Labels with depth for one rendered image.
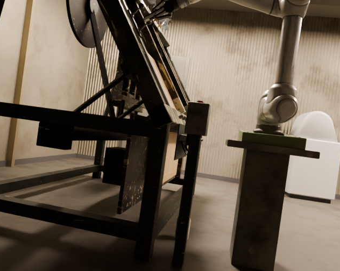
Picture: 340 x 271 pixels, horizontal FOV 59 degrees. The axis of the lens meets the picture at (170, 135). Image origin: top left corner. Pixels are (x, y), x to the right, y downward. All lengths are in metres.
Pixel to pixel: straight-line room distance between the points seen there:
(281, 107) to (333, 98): 4.28
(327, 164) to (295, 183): 0.55
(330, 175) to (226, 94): 2.16
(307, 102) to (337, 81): 0.60
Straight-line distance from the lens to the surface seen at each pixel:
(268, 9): 2.05
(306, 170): 5.05
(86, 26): 3.14
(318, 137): 5.13
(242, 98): 5.66
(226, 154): 5.60
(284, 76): 1.81
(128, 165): 1.91
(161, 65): 2.47
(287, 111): 1.72
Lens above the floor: 0.75
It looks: 1 degrees down
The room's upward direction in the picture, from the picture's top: 8 degrees clockwise
